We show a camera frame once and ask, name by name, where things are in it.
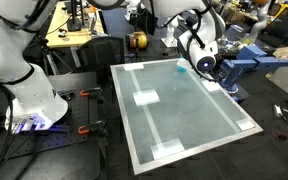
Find light blue plastic cup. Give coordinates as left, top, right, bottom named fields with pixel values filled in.
left=176, top=56, right=189, bottom=74

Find white tape patch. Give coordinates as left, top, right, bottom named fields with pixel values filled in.
left=123, top=62, right=145, bottom=72
left=202, top=80, right=222, bottom=93
left=235, top=118, right=256, bottom=132
left=132, top=88, right=161, bottom=107
left=149, top=138, right=186, bottom=160

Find orange black bar clamp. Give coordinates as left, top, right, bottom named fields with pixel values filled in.
left=79, top=86, right=104, bottom=100
left=77, top=119, right=108, bottom=137

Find black mesh chair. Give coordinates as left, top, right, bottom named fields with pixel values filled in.
left=75, top=35, right=126, bottom=86

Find black monitor stand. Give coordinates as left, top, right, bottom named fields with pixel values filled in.
left=66, top=0, right=86, bottom=33

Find black tripod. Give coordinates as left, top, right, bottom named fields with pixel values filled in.
left=33, top=36, right=73, bottom=76

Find wooden desk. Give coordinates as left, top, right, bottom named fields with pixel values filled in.
left=45, top=0, right=106, bottom=49

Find black perforated mounting table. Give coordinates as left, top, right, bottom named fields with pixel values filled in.
left=0, top=71, right=102, bottom=180

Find blue robot stand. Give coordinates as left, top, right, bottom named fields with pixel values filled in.
left=217, top=44, right=288, bottom=101

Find white power adapter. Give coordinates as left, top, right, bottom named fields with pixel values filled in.
left=272, top=103, right=284, bottom=118

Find yellow black cable reel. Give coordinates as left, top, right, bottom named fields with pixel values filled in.
left=126, top=31, right=149, bottom=51

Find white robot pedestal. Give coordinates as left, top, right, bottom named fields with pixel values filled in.
left=160, top=16, right=182, bottom=48

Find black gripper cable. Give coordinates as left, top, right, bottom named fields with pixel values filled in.
left=185, top=9, right=227, bottom=83

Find red floor cable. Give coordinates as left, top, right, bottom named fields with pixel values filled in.
left=271, top=127, right=288, bottom=142

